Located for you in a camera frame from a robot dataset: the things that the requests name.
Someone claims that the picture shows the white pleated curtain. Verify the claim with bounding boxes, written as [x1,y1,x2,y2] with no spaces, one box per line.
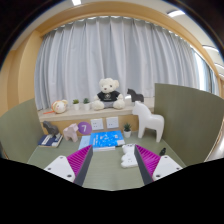
[34,15,214,111]

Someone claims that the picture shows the bright blue printed book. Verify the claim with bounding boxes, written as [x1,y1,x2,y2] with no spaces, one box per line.
[89,130,126,149]

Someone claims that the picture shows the round purple number sign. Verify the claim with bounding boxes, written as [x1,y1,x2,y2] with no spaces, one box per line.
[77,121,93,136]

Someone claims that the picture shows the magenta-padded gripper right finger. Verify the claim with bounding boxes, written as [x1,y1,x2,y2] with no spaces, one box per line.
[134,144,184,186]

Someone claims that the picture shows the ceiling strip lights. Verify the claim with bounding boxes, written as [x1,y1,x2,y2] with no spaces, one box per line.
[70,0,224,79]

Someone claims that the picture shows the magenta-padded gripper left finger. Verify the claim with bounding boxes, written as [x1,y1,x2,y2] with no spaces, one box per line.
[43,144,94,187]

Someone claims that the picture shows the small pink horse figurine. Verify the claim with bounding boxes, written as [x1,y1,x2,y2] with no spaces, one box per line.
[62,123,80,143]

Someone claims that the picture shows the dark blue notebook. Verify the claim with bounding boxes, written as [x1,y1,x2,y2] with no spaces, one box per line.
[37,133,64,148]

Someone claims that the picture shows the light blue book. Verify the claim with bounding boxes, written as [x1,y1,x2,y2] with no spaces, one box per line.
[78,134,116,153]

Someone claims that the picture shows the white wall socket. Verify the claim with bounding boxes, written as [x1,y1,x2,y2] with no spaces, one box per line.
[90,118,105,131]
[105,116,120,130]

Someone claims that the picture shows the small dark grey horse figurine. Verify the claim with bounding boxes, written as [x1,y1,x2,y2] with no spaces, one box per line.
[42,120,61,138]

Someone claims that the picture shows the small succulent in white pot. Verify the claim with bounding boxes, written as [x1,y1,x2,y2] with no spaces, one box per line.
[82,97,91,111]
[72,98,81,111]

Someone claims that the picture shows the large white horse figurine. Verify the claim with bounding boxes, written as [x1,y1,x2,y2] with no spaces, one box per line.
[132,100,165,143]

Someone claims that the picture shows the green desk partition panel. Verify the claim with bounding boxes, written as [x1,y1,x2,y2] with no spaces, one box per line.
[0,98,45,164]
[153,82,224,167]

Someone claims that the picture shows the white bear-shaped power strip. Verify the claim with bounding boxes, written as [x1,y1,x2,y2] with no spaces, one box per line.
[120,143,138,169]

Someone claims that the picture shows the black horse figurine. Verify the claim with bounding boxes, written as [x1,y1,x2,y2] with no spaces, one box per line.
[126,88,145,103]

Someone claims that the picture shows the potted plant with spiky leaves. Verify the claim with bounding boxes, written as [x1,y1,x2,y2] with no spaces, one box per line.
[122,122,133,139]

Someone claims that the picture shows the cream teddy bear black shirt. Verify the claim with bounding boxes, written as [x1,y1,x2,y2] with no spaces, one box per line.
[91,77,126,111]

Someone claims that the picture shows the round cream plush toy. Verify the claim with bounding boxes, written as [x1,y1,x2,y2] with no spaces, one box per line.
[50,99,69,115]

